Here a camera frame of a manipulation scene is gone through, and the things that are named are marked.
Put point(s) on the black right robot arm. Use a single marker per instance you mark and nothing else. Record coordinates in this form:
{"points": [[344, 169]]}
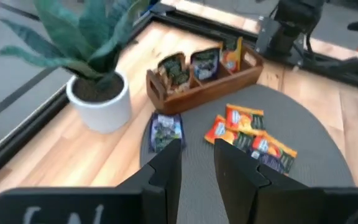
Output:
{"points": [[294, 15]]}

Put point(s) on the orange mango tea packet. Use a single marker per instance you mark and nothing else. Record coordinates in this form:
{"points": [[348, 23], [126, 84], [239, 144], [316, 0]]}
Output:
{"points": [[232, 56], [273, 151], [244, 118], [221, 130]]}

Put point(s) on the grey round woven placemat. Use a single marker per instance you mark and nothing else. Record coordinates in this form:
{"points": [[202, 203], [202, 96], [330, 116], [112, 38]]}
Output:
{"points": [[306, 130]]}

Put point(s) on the wooden tea organiser tray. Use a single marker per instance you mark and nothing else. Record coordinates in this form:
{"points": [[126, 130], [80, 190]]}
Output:
{"points": [[210, 93]]}

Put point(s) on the green plant in white pot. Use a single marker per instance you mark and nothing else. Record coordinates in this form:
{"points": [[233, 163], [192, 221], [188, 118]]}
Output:
{"points": [[98, 109]]}

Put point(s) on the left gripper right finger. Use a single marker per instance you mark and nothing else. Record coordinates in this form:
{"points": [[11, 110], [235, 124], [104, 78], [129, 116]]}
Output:
{"points": [[291, 205]]}

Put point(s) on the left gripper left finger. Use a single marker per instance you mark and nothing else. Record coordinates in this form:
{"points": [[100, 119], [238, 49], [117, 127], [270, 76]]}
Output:
{"points": [[104, 205]]}

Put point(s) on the dark blue tea packet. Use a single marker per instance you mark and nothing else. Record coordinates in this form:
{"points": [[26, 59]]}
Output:
{"points": [[165, 130], [205, 63], [264, 161]]}

